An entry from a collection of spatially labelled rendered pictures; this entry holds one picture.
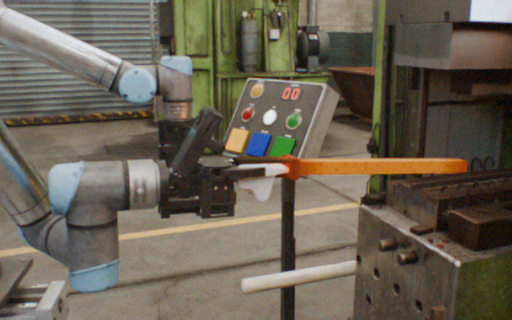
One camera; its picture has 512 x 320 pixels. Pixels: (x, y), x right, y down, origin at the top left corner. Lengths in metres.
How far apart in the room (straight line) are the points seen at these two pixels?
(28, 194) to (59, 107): 8.04
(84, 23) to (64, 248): 8.08
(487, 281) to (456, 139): 0.51
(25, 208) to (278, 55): 5.36
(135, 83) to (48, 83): 7.75
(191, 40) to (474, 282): 5.10
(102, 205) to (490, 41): 0.84
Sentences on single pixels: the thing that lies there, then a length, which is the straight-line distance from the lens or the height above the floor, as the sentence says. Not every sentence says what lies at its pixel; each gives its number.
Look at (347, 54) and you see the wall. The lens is 10.38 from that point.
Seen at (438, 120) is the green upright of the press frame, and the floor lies 1.12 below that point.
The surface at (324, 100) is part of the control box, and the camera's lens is 1.52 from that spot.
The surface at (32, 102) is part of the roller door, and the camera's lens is 8.86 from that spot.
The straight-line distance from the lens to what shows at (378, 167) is 0.91.
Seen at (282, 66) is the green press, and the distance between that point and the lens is 6.05.
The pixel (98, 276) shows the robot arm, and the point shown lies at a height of 0.99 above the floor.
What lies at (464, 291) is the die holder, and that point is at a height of 0.85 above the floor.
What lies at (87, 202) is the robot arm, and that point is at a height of 1.11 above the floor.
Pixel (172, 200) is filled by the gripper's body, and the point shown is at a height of 1.09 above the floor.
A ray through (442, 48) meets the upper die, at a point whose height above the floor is 1.31.
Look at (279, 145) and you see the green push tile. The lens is 1.52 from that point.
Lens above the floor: 1.33
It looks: 14 degrees down
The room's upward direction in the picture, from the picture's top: straight up
